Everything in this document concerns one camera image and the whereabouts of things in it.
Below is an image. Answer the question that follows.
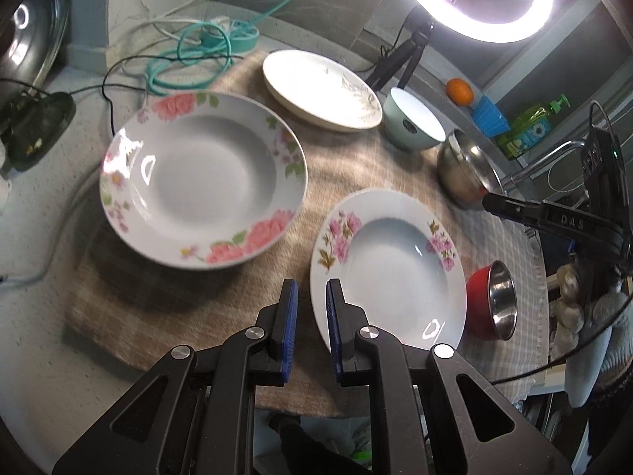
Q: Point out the red steel bowl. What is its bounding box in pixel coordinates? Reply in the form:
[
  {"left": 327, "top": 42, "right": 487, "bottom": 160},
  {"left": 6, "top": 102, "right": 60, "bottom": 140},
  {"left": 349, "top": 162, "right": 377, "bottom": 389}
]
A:
[{"left": 466, "top": 260, "right": 518, "bottom": 341}]

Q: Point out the right gloved hand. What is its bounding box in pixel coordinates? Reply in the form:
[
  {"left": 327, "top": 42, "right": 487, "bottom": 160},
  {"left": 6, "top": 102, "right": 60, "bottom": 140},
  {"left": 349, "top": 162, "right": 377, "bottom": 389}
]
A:
[{"left": 550, "top": 264, "right": 632, "bottom": 409}]

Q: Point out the light blue ceramic bowl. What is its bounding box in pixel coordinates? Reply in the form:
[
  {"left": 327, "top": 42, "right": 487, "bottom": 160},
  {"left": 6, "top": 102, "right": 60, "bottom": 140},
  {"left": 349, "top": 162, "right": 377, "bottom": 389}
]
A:
[{"left": 383, "top": 87, "right": 446, "bottom": 151}]

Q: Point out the large stainless steel bowl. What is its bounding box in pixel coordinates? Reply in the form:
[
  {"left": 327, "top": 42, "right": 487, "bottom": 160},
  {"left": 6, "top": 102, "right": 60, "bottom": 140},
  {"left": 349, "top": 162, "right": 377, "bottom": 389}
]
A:
[{"left": 436, "top": 129, "right": 504, "bottom": 210}]

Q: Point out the teal power strip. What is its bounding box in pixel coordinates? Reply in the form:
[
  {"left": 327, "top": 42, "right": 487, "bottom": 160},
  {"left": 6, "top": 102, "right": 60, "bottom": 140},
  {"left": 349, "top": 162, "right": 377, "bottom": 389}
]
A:
[{"left": 199, "top": 16, "right": 260, "bottom": 55}]

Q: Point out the black light cable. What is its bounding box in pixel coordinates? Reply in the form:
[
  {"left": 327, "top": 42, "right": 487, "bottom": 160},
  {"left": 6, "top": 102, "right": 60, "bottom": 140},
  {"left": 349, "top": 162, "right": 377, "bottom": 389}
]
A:
[{"left": 0, "top": 33, "right": 249, "bottom": 125}]

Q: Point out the black tripod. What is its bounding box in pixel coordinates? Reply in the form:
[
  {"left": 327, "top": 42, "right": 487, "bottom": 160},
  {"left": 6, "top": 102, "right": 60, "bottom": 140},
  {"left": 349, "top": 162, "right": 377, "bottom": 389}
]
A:
[{"left": 365, "top": 6, "right": 434, "bottom": 92}]

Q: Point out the orange fruit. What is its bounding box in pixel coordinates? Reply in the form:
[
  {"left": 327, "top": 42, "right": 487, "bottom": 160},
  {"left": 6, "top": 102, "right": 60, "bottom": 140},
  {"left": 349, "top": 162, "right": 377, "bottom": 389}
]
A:
[{"left": 445, "top": 78, "right": 474, "bottom": 106}]

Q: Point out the blue plastic cup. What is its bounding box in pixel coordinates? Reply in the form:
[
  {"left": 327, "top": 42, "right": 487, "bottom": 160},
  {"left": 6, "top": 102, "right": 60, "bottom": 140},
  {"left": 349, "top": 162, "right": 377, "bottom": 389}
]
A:
[{"left": 471, "top": 95, "right": 511, "bottom": 139}]

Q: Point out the teal power cable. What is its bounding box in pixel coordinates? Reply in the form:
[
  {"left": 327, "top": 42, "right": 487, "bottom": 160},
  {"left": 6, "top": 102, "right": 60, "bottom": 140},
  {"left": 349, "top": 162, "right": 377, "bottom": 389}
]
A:
[{"left": 144, "top": 0, "right": 332, "bottom": 98}]

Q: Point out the white leaf pattern plate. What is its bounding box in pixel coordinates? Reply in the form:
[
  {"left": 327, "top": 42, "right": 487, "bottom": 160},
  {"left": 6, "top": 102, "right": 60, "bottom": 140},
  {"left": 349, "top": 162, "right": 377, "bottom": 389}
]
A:
[{"left": 262, "top": 49, "right": 383, "bottom": 133}]

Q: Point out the dark green dish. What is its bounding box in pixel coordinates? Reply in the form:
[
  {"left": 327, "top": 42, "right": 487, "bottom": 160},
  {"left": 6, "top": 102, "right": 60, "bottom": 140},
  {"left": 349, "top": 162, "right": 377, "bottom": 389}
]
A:
[{"left": 1, "top": 92, "right": 76, "bottom": 172}]

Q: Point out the small pink flower plate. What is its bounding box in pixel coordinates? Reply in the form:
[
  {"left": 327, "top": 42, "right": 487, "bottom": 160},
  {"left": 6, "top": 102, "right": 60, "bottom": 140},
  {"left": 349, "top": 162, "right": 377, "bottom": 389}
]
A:
[{"left": 310, "top": 189, "right": 467, "bottom": 350}]

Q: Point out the large pink rose plate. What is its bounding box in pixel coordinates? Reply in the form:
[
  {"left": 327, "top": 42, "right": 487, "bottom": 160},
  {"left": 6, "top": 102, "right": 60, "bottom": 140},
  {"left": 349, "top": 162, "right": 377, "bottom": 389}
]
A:
[{"left": 100, "top": 91, "right": 308, "bottom": 270}]

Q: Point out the white power cable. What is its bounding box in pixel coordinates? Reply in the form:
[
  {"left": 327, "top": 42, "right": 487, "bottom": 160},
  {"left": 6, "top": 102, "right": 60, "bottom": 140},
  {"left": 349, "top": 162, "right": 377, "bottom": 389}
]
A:
[{"left": 0, "top": 0, "right": 234, "bottom": 298}]

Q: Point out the green dish soap bottle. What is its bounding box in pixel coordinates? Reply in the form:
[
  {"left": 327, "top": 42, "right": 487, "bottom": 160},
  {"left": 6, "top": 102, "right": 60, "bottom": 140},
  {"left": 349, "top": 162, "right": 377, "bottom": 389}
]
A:
[{"left": 495, "top": 93, "right": 572, "bottom": 160}]

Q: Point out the steel pot lid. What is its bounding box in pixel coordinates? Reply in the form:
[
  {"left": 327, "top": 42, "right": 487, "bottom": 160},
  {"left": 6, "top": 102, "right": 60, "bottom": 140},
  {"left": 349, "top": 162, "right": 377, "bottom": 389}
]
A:
[{"left": 1, "top": 0, "right": 70, "bottom": 105}]

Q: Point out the chrome faucet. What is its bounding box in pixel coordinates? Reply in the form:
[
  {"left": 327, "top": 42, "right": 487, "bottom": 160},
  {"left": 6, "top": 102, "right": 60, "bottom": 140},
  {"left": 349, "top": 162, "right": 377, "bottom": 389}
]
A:
[{"left": 501, "top": 139, "right": 586, "bottom": 192}]

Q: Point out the plaid table cloth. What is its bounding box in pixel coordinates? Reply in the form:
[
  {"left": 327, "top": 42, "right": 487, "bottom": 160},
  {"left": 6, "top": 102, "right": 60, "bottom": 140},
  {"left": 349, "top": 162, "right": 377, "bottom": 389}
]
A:
[{"left": 63, "top": 48, "right": 551, "bottom": 420}]

